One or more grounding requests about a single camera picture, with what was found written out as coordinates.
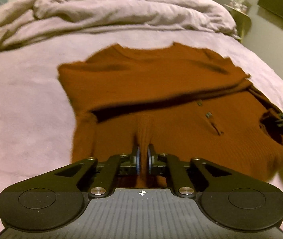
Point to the pale yellow side table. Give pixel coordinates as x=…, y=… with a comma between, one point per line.
x=242, y=17

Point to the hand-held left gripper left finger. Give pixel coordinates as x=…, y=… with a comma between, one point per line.
x=138, y=161

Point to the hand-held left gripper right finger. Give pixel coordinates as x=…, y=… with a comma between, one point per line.
x=150, y=161

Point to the purple bed sheet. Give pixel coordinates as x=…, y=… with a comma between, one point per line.
x=24, y=109

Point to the rust brown buttoned cardigan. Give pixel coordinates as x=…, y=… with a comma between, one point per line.
x=176, y=92

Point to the rumpled purple duvet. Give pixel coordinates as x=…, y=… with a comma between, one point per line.
x=121, y=10

